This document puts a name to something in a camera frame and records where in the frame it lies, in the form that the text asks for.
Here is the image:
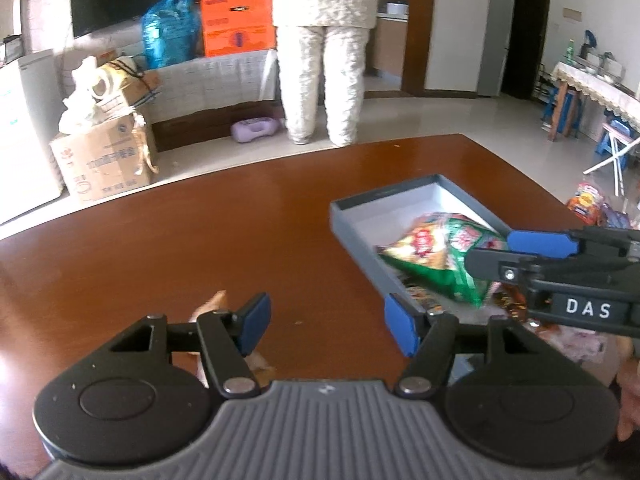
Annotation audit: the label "white folding rack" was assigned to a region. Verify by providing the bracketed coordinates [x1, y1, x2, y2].
[582, 135, 640, 198]

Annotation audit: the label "green chips bag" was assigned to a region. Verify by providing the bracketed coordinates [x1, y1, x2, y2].
[375, 211, 508, 308]

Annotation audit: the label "orange snack packet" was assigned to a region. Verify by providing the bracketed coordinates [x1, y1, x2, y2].
[494, 282, 540, 330]

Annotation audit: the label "person's right hand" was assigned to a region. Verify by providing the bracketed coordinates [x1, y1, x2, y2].
[617, 340, 640, 443]

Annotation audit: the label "white plastic bags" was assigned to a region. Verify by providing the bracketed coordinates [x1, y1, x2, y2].
[59, 56, 108, 135]

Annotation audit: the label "pink lollipop packet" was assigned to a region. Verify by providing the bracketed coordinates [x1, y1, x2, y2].
[542, 327, 608, 363]

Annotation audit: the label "tape roll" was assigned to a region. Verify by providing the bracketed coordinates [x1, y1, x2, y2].
[90, 67, 126, 101]

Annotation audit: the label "purple plastic item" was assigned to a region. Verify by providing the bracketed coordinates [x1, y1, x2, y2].
[230, 116, 280, 144]

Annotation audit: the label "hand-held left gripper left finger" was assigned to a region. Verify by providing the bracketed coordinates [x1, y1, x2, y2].
[107, 291, 273, 401]

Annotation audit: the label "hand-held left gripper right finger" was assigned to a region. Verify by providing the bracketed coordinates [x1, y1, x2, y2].
[384, 294, 538, 401]

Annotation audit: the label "large cardboard box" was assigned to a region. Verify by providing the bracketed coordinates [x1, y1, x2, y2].
[49, 112, 160, 202]

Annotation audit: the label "blue plastic stool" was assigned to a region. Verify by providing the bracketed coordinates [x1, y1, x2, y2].
[542, 85, 582, 137]
[595, 121, 632, 157]

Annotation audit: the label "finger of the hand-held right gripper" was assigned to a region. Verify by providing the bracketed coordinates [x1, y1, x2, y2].
[464, 247, 556, 291]
[506, 226, 640, 261]

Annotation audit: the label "white freezer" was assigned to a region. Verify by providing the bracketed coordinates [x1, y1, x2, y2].
[0, 49, 66, 226]

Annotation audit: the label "cabinet with white cloth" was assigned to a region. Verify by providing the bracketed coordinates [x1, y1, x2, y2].
[135, 49, 281, 151]

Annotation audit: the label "orange cardboard box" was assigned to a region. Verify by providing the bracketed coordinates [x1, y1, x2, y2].
[200, 0, 277, 58]

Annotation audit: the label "purple snack bag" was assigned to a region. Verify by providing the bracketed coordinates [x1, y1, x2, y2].
[600, 203, 637, 231]

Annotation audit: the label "wooden kitchen cabinet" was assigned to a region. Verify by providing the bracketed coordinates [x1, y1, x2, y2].
[367, 12, 408, 78]

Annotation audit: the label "dark printed snack packet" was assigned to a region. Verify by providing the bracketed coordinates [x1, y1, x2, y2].
[405, 285, 446, 317]

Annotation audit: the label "blue plastic bag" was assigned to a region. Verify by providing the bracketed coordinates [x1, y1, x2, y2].
[141, 0, 201, 70]

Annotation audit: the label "orange snack bag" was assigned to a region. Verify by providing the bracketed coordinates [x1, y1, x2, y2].
[566, 182, 603, 224]

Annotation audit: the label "side table with lace cloth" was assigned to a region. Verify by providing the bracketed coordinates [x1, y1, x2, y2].
[547, 60, 640, 143]

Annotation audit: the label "grey box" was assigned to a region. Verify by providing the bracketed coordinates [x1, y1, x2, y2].
[329, 174, 531, 317]

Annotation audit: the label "small tied cardboard box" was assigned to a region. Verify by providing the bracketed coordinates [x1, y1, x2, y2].
[97, 62, 163, 111]

